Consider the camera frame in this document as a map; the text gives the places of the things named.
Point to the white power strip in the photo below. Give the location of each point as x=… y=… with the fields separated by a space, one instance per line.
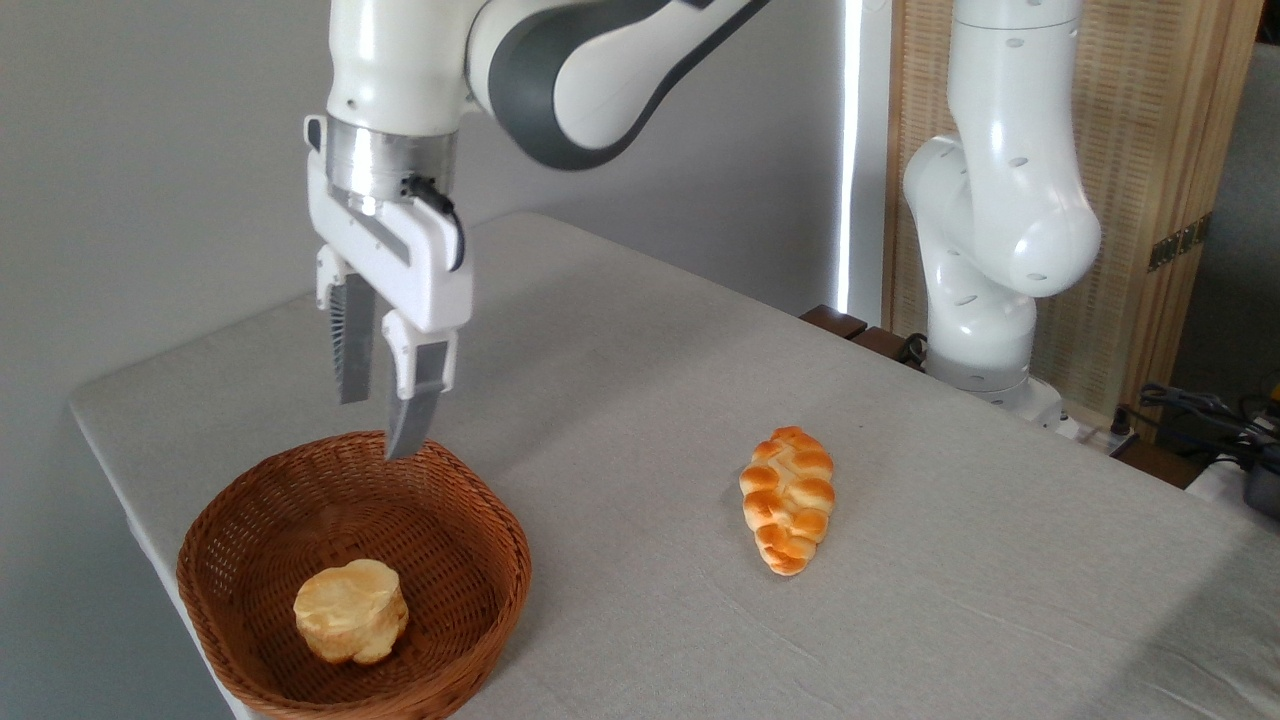
x=1105 y=438

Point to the dark brown wooden furniture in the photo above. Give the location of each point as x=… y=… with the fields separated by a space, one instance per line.
x=835 y=321

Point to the brown wicker basket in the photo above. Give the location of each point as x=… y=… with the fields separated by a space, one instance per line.
x=440 y=520

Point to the braided bread loaf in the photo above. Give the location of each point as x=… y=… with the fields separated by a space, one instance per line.
x=788 y=500

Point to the round muffin bread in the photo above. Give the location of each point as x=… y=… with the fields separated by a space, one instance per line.
x=350 y=610

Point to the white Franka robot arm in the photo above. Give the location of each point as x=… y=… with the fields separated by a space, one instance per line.
x=600 y=80

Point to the brass screen hinge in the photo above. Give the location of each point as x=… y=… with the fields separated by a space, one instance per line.
x=1178 y=243

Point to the grey tablecloth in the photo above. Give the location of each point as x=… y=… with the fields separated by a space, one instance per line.
x=650 y=620

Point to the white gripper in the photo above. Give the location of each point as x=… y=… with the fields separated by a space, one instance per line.
x=420 y=280

